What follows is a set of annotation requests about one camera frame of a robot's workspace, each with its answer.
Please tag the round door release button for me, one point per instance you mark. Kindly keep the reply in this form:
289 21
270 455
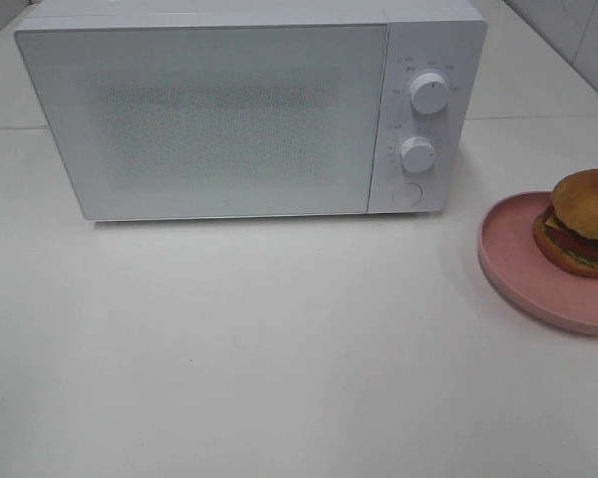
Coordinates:
407 195

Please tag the white timer knob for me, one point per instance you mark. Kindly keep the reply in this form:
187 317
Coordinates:
417 154

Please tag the burger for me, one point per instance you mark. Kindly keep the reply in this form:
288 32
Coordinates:
566 232

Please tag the pink plate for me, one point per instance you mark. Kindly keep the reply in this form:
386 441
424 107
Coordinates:
515 267

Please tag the white microwave door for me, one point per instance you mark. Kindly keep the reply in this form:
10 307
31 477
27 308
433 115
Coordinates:
201 123

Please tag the white microwave oven body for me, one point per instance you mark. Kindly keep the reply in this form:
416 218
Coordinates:
442 36

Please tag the white power knob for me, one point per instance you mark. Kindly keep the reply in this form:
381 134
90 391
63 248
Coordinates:
429 92

